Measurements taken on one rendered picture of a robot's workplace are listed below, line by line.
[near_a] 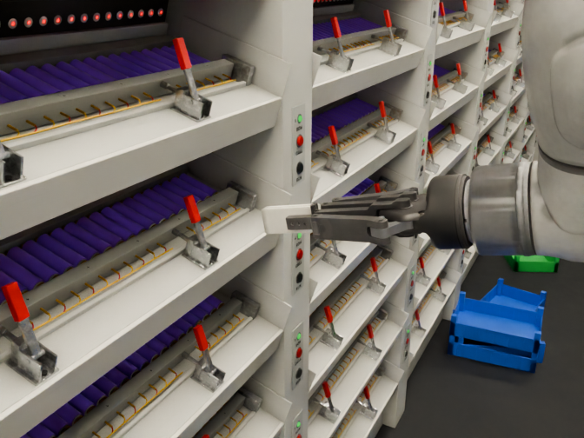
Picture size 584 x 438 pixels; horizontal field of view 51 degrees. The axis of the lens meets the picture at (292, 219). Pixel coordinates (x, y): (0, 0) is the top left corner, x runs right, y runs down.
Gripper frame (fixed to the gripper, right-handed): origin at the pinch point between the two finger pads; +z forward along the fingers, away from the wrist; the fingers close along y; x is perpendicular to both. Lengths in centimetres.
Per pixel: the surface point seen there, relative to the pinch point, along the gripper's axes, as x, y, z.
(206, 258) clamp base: -4.7, 0.0, 13.2
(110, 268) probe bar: -1.9, -10.3, 19.1
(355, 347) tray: -58, 72, 28
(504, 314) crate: -89, 158, 5
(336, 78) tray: 12.9, 37.4, 7.3
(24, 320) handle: -0.7, -25.7, 15.1
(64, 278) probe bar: -0.6, -16.5, 19.7
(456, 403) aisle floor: -98, 111, 14
